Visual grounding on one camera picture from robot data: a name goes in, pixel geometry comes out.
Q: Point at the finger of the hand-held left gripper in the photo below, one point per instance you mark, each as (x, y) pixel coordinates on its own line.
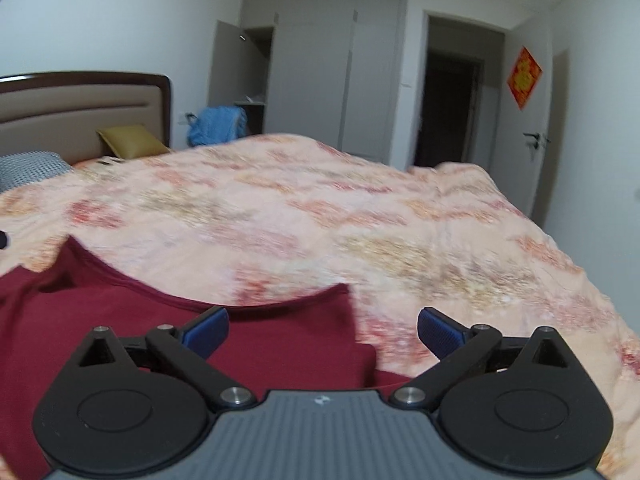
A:
(3, 240)

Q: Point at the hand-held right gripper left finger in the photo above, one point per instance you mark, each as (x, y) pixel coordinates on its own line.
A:
(207, 332)

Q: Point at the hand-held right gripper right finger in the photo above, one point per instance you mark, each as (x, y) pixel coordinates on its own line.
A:
(440, 332)

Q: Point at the dark red long-sleeve shirt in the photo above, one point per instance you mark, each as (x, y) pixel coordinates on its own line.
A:
(125, 310)

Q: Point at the houndstooth pillow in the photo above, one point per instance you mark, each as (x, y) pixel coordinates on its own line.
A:
(30, 170)

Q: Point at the orange bed sheet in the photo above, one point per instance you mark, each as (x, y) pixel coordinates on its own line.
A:
(100, 161)

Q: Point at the floral peach quilt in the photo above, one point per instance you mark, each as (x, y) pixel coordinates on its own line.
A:
(375, 220)

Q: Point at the padded bed headboard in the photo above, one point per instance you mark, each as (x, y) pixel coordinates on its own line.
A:
(75, 115)

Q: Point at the olive green pillow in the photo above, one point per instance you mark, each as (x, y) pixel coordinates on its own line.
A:
(132, 141)

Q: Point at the white room door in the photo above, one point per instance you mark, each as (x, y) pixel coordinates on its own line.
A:
(532, 180)

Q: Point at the blue cloth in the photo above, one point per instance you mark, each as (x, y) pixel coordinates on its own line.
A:
(217, 125)

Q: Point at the open grey wardrobe door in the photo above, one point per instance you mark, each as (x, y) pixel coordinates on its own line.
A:
(227, 65)

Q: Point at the red door decoration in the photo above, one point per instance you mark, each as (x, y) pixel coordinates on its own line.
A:
(525, 77)

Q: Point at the grey wardrobe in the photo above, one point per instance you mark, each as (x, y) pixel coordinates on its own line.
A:
(320, 75)

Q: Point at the white wall socket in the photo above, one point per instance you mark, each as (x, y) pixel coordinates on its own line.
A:
(182, 118)

